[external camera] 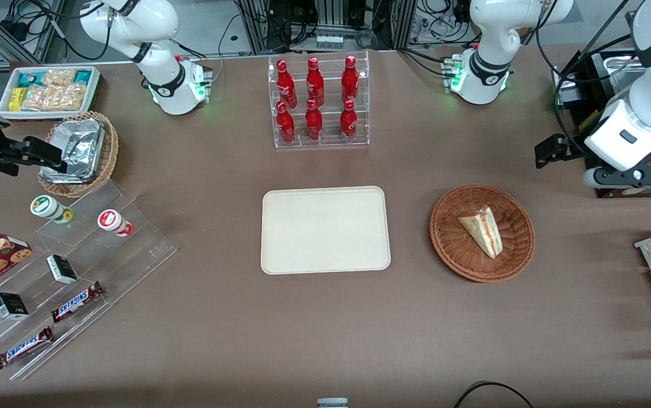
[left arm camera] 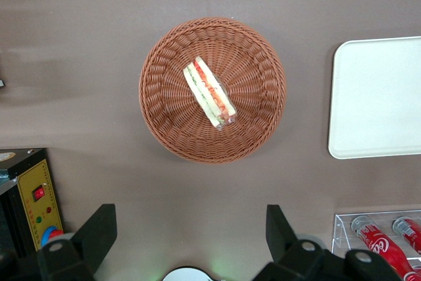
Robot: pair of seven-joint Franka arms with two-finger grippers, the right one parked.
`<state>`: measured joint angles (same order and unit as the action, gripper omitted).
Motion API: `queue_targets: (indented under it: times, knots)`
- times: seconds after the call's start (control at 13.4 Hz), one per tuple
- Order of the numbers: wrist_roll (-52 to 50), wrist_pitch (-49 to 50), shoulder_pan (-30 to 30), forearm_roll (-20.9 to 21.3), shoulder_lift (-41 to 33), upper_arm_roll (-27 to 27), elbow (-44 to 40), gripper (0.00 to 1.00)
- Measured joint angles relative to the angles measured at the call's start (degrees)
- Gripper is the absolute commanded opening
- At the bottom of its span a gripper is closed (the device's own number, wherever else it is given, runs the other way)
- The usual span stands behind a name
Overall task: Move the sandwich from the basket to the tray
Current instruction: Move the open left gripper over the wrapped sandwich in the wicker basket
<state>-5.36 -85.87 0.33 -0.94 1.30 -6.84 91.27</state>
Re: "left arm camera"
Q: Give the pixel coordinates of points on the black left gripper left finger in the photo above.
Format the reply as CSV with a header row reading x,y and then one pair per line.
x,y
93,231

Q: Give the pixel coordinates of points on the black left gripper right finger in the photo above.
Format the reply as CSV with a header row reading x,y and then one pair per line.
x,y
279,231

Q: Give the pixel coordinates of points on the plastic-wrapped triangle sandwich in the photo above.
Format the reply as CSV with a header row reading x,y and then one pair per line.
x,y
208,91

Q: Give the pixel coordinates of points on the brown round wicker basket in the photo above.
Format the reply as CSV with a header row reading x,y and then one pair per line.
x,y
171,103

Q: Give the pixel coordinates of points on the beige plastic serving tray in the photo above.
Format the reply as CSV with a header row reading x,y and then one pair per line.
x,y
378,96

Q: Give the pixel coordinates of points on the clear acrylic bottle rack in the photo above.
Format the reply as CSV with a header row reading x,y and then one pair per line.
x,y
340,231

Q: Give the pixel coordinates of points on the black food warmer machine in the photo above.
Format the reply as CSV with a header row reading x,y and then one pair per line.
x,y
36,175

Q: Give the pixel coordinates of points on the red cola bottle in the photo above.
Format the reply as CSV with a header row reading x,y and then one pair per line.
x,y
409,231
381,245

